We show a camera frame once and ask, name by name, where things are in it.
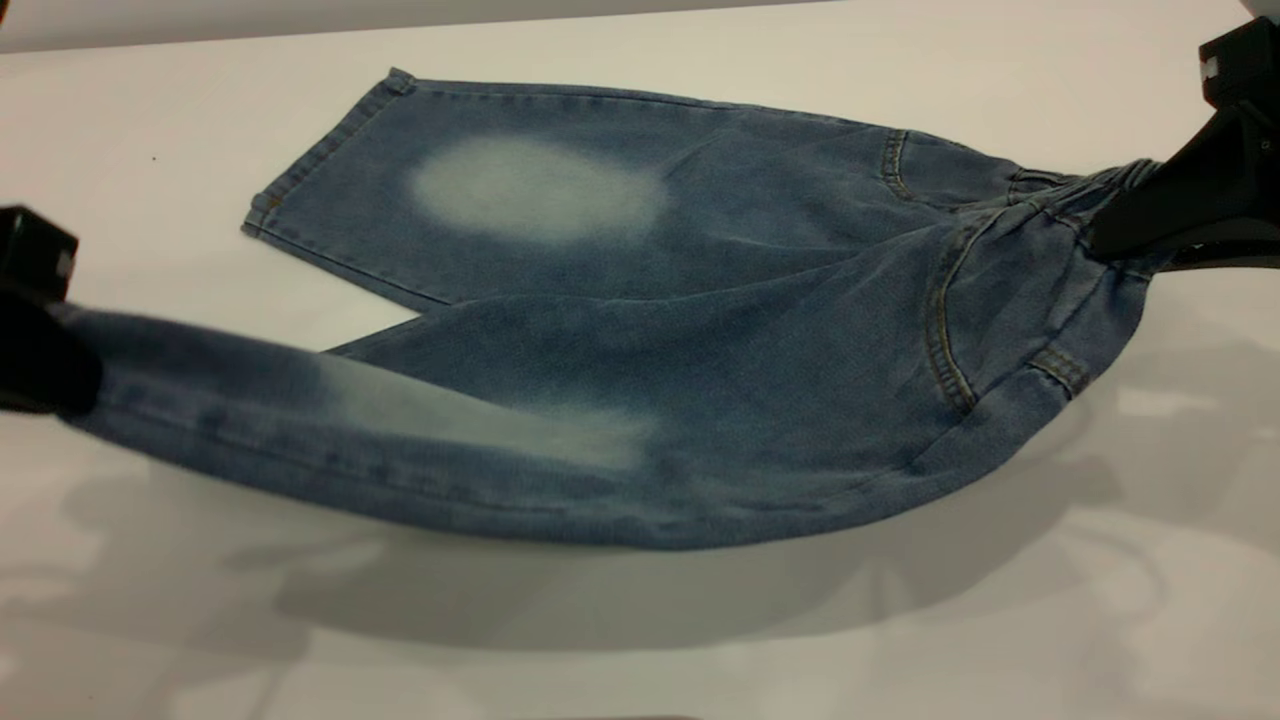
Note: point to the blue denim jeans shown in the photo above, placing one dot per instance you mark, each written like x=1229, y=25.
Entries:
x=700, y=350

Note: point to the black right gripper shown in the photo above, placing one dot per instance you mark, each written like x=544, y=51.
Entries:
x=1250, y=60

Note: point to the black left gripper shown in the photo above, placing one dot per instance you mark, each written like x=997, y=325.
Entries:
x=35, y=255

